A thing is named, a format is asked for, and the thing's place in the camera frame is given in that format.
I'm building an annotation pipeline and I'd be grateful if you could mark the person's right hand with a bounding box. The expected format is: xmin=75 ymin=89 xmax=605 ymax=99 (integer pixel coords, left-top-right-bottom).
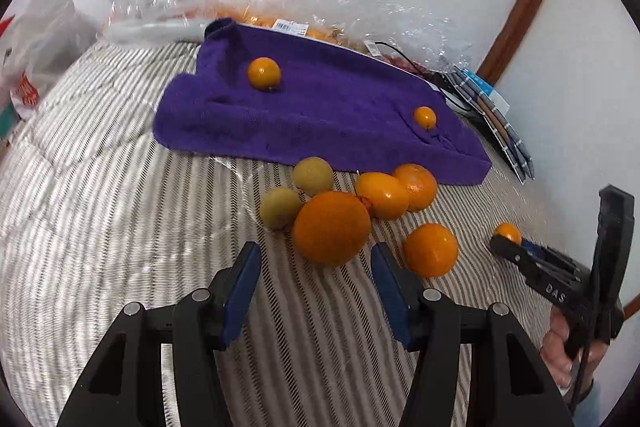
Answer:
xmin=541 ymin=312 xmax=608 ymax=390

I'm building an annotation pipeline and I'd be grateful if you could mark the blue white tissue box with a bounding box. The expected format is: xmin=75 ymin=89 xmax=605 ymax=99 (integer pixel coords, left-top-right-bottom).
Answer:
xmin=462 ymin=68 xmax=511 ymax=115

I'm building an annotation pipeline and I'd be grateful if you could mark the pile of brown small fruits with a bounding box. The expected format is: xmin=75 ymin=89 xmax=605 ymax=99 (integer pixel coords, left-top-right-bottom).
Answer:
xmin=310 ymin=27 xmax=363 ymax=54

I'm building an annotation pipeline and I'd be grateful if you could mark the pack of dark red fruits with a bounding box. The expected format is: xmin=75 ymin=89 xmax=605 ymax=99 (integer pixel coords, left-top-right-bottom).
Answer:
xmin=385 ymin=56 xmax=432 ymax=78

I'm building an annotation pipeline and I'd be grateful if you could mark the small orange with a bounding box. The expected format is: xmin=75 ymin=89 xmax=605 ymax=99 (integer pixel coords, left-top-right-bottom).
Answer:
xmin=413 ymin=106 xmax=437 ymax=130
xmin=494 ymin=223 xmax=522 ymax=247

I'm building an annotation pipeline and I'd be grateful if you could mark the medium orange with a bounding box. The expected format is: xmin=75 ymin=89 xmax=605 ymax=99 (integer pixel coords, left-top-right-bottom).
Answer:
xmin=392 ymin=163 xmax=439 ymax=212
xmin=404 ymin=223 xmax=459 ymax=278
xmin=247 ymin=57 xmax=282 ymax=92

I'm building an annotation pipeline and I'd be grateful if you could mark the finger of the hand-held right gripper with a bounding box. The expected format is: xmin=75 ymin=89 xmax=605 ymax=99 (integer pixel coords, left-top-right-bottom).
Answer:
xmin=489 ymin=233 xmax=577 ymax=307
xmin=520 ymin=242 xmax=587 ymax=281

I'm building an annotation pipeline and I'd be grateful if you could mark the pile of bagged oranges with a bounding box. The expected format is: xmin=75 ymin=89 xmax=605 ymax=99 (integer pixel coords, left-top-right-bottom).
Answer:
xmin=215 ymin=4 xmax=351 ymax=45

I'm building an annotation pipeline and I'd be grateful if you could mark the purple towel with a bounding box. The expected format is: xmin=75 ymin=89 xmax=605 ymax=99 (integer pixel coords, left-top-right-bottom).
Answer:
xmin=152 ymin=18 xmax=492 ymax=185

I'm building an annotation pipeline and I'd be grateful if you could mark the green round fruit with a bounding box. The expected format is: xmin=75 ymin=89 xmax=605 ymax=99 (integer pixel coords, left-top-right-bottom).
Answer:
xmin=292 ymin=157 xmax=335 ymax=198
xmin=260 ymin=187 xmax=303 ymax=230

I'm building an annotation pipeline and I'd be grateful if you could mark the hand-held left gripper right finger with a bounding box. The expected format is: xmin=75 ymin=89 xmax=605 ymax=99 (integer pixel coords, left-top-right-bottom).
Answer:
xmin=370 ymin=242 xmax=576 ymax=427

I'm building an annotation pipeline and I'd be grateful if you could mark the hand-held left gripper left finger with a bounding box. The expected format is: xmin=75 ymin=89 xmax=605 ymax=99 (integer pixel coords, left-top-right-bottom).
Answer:
xmin=56 ymin=241 xmax=263 ymax=427

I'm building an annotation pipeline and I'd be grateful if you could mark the large orange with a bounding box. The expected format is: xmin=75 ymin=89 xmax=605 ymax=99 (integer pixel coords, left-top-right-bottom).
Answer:
xmin=292 ymin=190 xmax=372 ymax=266

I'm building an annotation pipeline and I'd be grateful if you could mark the white plastic bag red print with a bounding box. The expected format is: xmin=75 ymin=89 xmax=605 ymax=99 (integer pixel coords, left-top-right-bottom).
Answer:
xmin=0 ymin=0 xmax=98 ymax=122

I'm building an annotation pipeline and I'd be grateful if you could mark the checkered dark blue cloth bag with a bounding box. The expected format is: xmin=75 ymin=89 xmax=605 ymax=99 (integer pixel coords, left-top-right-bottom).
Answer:
xmin=445 ymin=67 xmax=536 ymax=182

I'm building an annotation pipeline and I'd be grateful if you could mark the oblong orange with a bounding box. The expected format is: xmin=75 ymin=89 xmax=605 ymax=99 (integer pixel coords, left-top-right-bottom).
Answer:
xmin=355 ymin=172 xmax=411 ymax=221

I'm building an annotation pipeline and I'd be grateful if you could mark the black cable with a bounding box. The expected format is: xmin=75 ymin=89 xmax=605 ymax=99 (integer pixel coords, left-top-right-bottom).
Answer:
xmin=375 ymin=41 xmax=476 ymax=112

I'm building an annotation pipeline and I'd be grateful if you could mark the striped quilt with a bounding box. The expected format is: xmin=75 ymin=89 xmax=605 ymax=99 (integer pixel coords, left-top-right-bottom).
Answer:
xmin=0 ymin=39 xmax=591 ymax=427

